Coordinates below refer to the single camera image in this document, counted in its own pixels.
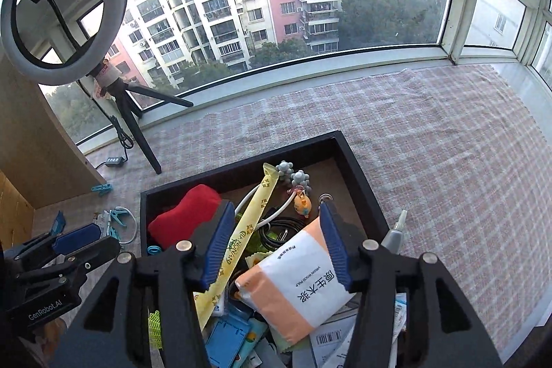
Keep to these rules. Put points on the grey knobbly ball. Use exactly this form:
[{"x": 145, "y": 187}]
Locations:
[
  {"x": 300, "y": 179},
  {"x": 284, "y": 169}
]

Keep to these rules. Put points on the black container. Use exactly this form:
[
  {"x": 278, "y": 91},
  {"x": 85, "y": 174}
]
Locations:
[{"x": 332, "y": 174}]

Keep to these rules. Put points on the black tripod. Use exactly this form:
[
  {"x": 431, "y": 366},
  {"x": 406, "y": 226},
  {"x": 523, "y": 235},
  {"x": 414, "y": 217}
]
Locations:
[{"x": 144, "y": 144}]

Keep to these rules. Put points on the orange white tissue pack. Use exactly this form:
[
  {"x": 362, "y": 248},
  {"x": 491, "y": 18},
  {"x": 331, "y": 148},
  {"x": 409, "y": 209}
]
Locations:
[{"x": 293, "y": 290}]

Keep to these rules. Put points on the long yellow paper packet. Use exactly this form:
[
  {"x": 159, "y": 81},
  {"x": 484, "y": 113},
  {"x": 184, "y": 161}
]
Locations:
[{"x": 254, "y": 217}]

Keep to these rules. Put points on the wooden board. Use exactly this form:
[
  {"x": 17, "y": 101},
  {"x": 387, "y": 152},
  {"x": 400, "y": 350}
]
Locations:
[{"x": 34, "y": 126}]

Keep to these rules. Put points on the grey tube with cap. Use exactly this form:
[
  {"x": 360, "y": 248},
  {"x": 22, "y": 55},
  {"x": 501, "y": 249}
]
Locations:
[{"x": 393, "y": 236}]

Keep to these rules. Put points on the red cloth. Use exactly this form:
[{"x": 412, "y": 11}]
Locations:
[{"x": 185, "y": 217}]

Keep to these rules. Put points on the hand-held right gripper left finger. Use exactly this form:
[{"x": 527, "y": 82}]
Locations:
[{"x": 220, "y": 247}]

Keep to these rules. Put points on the teal clothes peg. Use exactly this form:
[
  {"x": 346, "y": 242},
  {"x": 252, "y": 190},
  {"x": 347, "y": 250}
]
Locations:
[{"x": 102, "y": 189}]

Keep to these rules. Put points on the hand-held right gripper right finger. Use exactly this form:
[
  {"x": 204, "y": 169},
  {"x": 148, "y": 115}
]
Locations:
[{"x": 334, "y": 247}]

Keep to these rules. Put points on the white barcode label packet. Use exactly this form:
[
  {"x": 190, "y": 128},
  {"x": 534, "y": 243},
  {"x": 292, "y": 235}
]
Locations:
[{"x": 332, "y": 342}]

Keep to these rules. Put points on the teal hand cream tube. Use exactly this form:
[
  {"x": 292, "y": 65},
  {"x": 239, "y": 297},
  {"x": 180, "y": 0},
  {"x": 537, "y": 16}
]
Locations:
[{"x": 252, "y": 346}]

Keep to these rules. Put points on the yellow green mesh item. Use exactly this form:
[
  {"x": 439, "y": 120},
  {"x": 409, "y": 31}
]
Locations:
[{"x": 155, "y": 329}]

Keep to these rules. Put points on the blue phone stand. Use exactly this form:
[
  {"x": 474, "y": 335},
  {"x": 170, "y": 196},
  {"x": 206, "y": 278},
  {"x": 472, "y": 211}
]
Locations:
[{"x": 226, "y": 342}]

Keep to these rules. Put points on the small blue plastic piece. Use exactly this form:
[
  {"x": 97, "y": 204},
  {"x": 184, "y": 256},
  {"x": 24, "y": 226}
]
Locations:
[{"x": 58, "y": 223}]

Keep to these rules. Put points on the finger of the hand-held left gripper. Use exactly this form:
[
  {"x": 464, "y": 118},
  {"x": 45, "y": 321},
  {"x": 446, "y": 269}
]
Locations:
[
  {"x": 77, "y": 238},
  {"x": 95, "y": 253}
]

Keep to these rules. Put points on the pink plaid cloth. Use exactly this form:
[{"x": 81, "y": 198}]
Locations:
[{"x": 431, "y": 156}]

